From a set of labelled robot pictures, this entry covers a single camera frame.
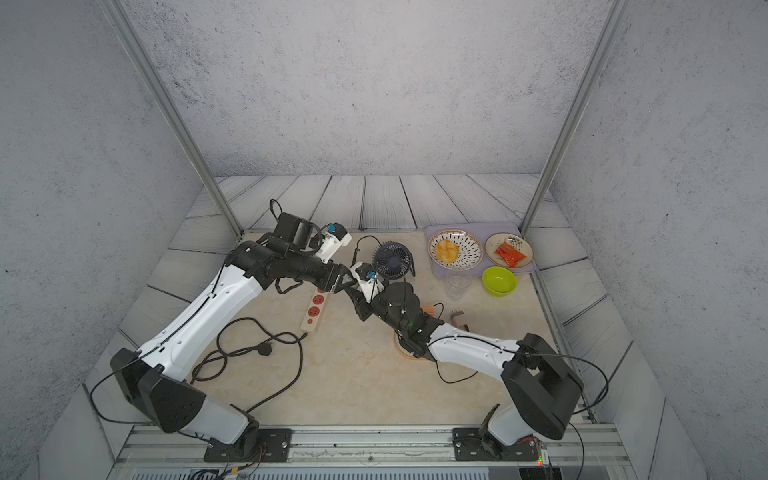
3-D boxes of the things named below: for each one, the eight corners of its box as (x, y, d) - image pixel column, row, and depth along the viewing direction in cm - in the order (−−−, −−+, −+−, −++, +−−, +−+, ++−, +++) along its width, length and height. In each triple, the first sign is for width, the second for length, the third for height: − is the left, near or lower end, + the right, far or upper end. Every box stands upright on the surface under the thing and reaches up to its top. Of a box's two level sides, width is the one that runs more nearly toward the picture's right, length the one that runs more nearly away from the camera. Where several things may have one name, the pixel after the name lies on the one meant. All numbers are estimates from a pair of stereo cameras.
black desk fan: (373, 279, 107) (372, 261, 99) (374, 260, 113) (373, 241, 105) (413, 279, 107) (414, 261, 99) (412, 259, 113) (413, 241, 105)
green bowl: (484, 298, 102) (487, 290, 99) (478, 274, 109) (481, 266, 106) (515, 298, 102) (519, 290, 99) (507, 274, 109) (511, 266, 106)
